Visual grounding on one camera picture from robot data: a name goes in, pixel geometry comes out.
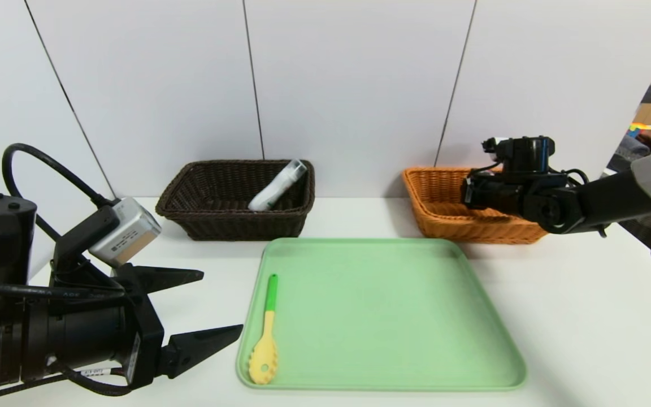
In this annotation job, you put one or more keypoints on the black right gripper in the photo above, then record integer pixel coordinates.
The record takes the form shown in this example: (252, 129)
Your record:
(468, 192)

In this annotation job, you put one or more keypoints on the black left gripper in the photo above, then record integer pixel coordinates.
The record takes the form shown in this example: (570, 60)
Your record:
(143, 333)

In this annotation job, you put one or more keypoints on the rainbow coloured toy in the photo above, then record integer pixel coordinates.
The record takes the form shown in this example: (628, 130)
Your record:
(641, 128)

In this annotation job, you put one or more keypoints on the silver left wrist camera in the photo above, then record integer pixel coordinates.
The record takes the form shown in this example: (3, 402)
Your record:
(127, 232)

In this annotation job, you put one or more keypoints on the light green plastic tray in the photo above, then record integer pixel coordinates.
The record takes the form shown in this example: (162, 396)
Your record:
(393, 316)

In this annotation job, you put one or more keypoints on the dark grey cloth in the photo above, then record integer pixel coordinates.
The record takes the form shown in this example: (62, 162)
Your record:
(630, 148)

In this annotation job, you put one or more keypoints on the dark brown wicker basket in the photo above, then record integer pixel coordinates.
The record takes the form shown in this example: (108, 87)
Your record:
(218, 181)

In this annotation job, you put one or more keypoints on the orange wicker basket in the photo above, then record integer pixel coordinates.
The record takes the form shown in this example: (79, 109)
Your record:
(438, 209)

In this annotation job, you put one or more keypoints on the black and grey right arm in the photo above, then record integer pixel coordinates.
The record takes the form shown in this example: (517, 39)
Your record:
(613, 198)

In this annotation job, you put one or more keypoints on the clear plastic white bottle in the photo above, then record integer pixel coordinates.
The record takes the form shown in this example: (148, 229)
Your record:
(277, 186)

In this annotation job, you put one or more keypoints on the brown plush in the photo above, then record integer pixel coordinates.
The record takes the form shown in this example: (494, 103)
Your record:
(649, 139)

